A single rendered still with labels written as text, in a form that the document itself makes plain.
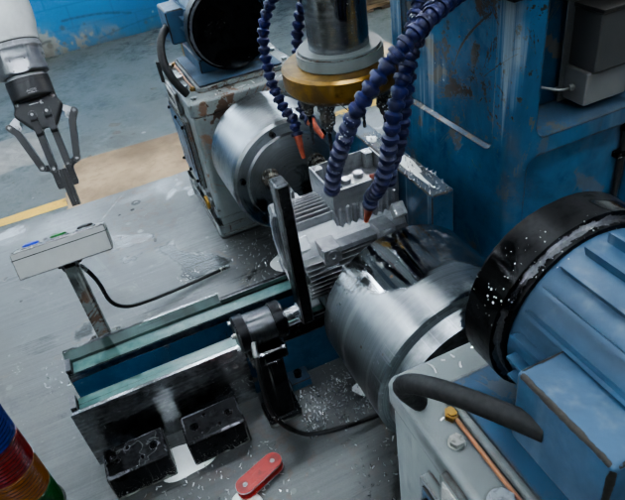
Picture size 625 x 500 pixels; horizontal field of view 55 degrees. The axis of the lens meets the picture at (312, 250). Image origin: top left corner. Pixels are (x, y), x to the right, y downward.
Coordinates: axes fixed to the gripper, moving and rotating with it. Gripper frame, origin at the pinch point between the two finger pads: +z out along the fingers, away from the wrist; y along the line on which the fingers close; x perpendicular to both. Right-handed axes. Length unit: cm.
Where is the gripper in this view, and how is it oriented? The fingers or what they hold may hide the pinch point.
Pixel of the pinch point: (69, 187)
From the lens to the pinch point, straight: 120.4
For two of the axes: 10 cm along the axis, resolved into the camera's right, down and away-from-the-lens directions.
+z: 2.9, 9.3, 2.1
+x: -3.2, -1.1, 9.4
